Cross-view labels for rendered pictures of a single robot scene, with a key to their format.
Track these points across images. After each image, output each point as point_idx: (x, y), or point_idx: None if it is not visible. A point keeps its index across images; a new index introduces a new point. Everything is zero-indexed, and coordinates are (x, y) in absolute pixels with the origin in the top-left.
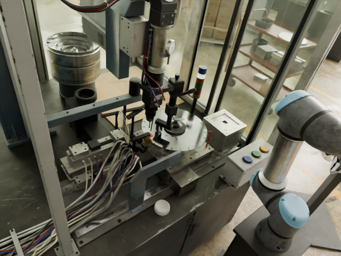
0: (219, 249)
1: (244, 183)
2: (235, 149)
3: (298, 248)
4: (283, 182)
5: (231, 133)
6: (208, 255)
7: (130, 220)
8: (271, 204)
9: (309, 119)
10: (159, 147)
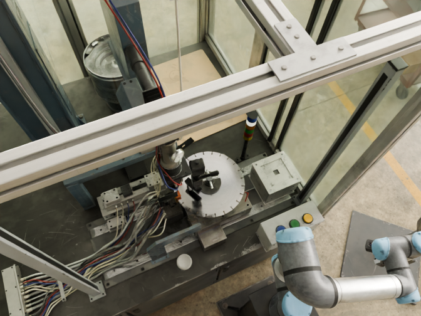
0: (267, 274)
1: None
2: (285, 199)
3: None
4: None
5: (276, 190)
6: (254, 278)
7: (152, 269)
8: (279, 293)
9: (288, 271)
10: None
